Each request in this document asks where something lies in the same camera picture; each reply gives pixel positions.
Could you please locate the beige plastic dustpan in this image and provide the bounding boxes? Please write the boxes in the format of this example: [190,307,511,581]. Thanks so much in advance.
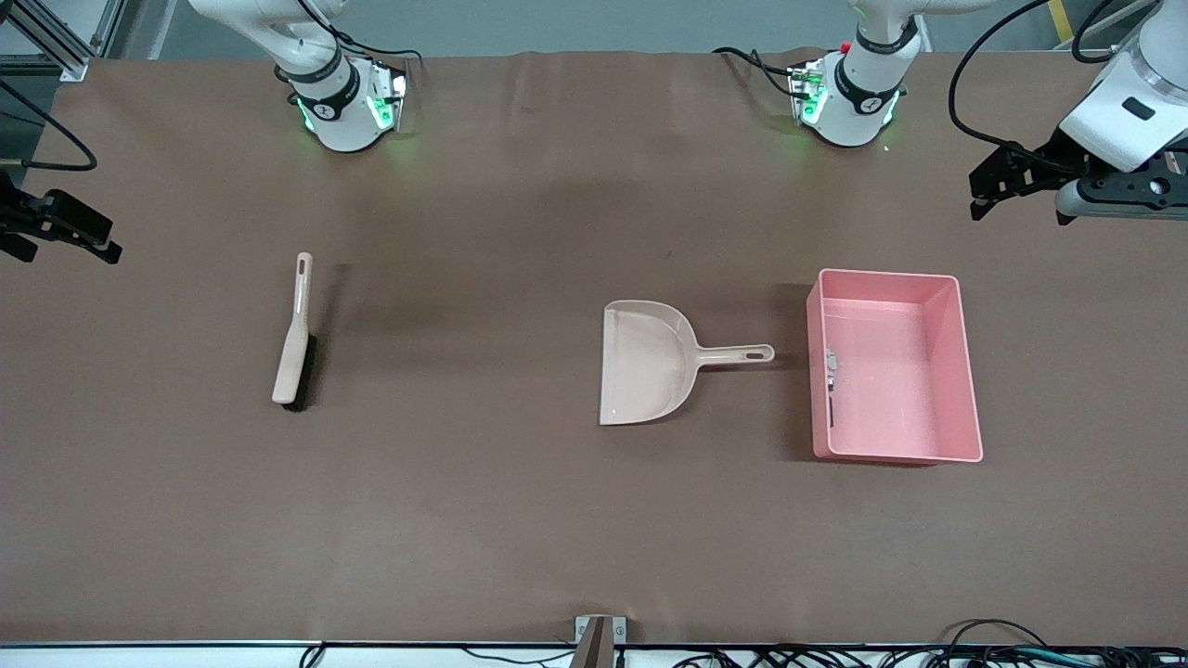
[599,300,776,427]

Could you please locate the pink plastic bin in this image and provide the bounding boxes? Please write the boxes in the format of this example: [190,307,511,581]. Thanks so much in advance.
[806,268,985,464]

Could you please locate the metal base connector plate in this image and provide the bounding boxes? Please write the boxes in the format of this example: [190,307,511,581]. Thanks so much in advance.
[789,60,829,127]
[369,60,410,133]

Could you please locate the large table cover mat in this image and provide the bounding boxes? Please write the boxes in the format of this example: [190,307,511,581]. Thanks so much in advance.
[0,46,1188,646]

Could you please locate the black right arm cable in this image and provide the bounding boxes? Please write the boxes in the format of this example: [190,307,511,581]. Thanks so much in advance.
[0,79,98,173]

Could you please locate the aluminium frame profile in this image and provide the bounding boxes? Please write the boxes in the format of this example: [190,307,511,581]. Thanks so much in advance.
[0,0,177,80]

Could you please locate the black base cable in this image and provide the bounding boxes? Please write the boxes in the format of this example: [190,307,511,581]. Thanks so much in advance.
[329,31,426,68]
[712,45,799,98]

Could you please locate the black looped cable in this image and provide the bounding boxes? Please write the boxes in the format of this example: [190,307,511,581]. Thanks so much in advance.
[939,619,1052,665]

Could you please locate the white table edge rail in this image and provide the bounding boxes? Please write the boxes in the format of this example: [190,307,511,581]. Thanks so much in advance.
[0,642,1188,668]

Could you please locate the black cable bundle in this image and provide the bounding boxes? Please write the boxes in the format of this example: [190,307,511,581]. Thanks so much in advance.
[673,645,1188,668]

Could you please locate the metal table edge bracket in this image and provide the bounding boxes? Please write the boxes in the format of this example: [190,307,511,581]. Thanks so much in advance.
[571,615,627,668]

